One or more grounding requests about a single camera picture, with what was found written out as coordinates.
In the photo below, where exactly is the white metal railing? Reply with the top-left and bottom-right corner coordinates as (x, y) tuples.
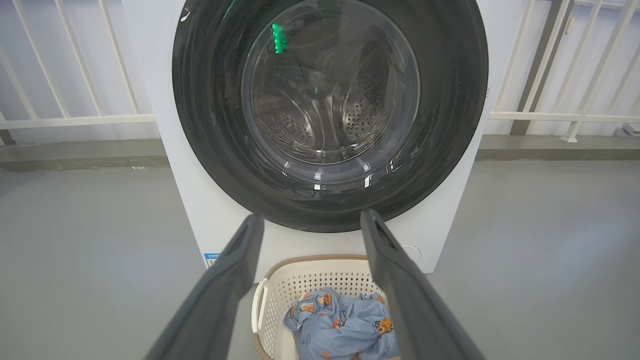
(489, 0), (640, 143)
(0, 0), (157, 146)

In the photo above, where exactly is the cream perforated laundry basket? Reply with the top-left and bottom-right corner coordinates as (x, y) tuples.
(251, 255), (401, 360)

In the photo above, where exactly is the white front-load washing machine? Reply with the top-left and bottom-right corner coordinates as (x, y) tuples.
(122, 0), (526, 283)

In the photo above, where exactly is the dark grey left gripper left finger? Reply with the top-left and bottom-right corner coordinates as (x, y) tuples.
(145, 213), (265, 360)

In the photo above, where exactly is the blue bear-print garment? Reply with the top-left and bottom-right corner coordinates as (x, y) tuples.
(284, 287), (400, 360)

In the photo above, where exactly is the round black glass washer door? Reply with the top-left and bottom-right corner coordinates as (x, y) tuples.
(172, 0), (489, 234)

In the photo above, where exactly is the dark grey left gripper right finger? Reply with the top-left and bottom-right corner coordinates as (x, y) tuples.
(360, 209), (486, 360)

